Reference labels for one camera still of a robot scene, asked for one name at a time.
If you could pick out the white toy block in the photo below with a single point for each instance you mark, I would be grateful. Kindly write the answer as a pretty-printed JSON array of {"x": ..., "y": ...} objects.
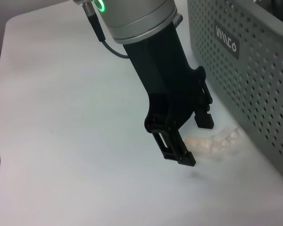
[
  {"x": 225, "y": 137},
  {"x": 200, "y": 144}
]

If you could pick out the grey-green perforated storage bin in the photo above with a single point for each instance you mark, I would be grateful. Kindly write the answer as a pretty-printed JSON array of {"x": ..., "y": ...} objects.
[{"x": 250, "y": 70}]

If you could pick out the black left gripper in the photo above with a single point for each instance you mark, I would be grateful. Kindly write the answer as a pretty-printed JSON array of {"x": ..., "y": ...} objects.
[{"x": 165, "y": 77}]

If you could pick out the left gripper silver connector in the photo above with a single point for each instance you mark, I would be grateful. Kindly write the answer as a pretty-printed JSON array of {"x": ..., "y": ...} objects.
[{"x": 178, "y": 20}]

